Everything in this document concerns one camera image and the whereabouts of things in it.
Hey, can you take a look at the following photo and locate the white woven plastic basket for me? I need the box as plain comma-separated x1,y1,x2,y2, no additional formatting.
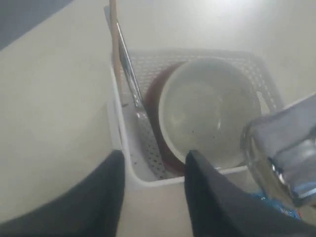
103,4,284,188

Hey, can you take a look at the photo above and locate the silver metal utensil handle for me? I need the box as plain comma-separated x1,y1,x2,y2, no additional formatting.
116,22,144,110

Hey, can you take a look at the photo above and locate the blue chips snack bag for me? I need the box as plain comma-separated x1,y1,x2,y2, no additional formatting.
251,193,302,220

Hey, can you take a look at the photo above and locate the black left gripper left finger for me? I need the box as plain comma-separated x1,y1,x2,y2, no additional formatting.
0,150,125,237

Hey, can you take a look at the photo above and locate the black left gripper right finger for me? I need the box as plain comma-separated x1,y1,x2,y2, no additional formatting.
184,151,316,237

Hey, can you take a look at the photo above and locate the brown wooden plate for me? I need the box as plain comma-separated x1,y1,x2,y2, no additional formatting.
143,62,185,176

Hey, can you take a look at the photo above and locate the shiny steel cup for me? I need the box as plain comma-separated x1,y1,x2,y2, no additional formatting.
240,94,316,207

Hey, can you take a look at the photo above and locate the grey-green ceramic bowl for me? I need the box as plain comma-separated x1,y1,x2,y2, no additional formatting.
158,58,261,170

